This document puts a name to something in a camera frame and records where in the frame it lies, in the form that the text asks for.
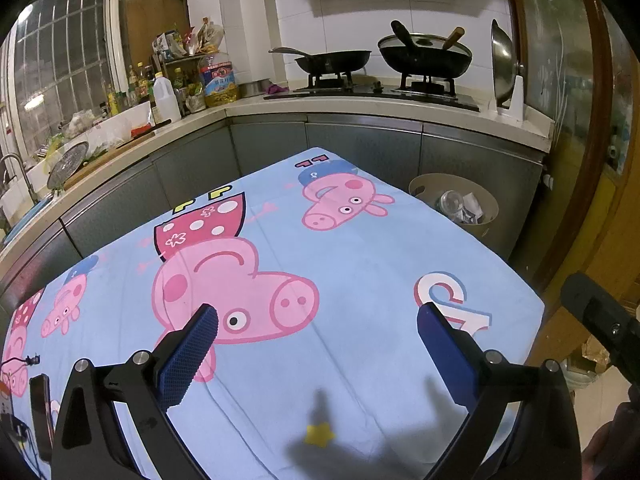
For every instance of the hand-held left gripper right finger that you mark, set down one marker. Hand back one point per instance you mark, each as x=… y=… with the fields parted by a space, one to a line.
x=445 y=355

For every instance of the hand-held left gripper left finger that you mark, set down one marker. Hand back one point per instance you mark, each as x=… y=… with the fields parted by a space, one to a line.
x=192 y=350

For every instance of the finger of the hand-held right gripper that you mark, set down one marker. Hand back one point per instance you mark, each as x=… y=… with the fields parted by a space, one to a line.
x=600 y=317

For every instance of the beige trash bin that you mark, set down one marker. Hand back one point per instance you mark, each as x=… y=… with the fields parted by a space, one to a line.
x=430 y=182

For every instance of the brown cardboard piece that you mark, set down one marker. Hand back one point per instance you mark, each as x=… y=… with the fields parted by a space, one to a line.
x=587 y=357

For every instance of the blue cartoon pig tablecloth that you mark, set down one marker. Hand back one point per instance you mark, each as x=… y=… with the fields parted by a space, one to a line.
x=350 y=270

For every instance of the black phone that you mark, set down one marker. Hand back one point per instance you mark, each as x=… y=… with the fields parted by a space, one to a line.
x=40 y=410

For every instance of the wooden glass door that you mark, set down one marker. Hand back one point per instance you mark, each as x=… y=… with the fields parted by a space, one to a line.
x=575 y=110

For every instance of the round metal strainer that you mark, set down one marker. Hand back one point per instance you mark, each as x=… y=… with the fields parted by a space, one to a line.
x=67 y=164

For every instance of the grey kitchen cabinet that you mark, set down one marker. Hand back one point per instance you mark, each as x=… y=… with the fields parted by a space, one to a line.
x=350 y=145

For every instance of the white lid stand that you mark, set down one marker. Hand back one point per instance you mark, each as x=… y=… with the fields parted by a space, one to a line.
x=516 y=100

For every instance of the white plastic tray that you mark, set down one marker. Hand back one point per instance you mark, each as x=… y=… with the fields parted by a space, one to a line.
x=125 y=125

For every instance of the white plastic jug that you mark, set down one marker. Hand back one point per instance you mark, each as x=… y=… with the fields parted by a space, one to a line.
x=166 y=100

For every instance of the steel faucet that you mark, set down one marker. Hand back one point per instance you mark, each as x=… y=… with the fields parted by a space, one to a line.
x=15 y=165

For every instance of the steel bowl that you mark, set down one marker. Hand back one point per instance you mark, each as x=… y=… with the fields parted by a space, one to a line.
x=252 y=88

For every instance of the yellow cooking oil bottle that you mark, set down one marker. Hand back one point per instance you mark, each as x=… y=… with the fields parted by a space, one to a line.
x=218 y=82

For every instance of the black gas stove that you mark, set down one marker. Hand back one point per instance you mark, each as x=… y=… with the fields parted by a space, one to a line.
x=375 y=95

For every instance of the steel wok lid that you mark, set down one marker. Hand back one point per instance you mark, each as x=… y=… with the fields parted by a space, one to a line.
x=502 y=65

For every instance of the purple cloth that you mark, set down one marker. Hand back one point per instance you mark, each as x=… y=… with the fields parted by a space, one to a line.
x=276 y=89

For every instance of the black wok with glass lid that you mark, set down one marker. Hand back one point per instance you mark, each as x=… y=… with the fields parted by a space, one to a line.
x=425 y=57

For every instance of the cluttered seasoning rack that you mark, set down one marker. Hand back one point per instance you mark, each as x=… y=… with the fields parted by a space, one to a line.
x=187 y=50

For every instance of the black frying pan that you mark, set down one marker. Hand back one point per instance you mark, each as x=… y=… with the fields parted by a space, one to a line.
x=330 y=60

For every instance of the barred window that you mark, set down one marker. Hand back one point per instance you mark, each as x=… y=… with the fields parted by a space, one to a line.
x=65 y=50

